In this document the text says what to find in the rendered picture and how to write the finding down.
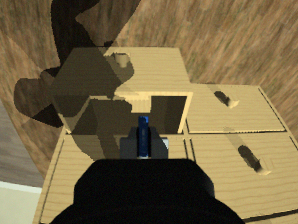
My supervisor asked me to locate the tan wooden chest of drawers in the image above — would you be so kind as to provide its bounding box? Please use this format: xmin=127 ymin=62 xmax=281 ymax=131
xmin=32 ymin=84 xmax=298 ymax=224

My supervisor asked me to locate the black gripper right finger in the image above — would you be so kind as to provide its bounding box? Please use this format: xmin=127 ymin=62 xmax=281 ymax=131
xmin=148 ymin=127 xmax=169 ymax=159

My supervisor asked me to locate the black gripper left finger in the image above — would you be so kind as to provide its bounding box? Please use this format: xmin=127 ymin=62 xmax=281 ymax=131
xmin=119 ymin=127 xmax=139 ymax=159

